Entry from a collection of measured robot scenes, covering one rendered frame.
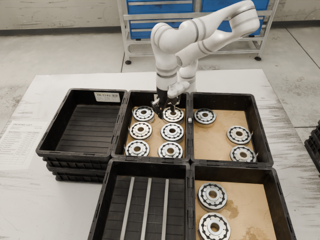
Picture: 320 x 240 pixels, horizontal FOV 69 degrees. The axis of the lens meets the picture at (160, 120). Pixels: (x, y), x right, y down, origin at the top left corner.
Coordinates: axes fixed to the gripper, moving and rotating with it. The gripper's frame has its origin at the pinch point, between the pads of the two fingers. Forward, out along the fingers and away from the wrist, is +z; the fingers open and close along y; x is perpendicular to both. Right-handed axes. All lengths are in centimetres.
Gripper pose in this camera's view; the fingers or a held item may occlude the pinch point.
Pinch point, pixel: (166, 112)
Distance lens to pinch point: 92.3
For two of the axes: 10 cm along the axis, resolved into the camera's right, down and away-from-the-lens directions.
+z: 0.3, 6.9, 7.3
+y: -7.6, 4.9, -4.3
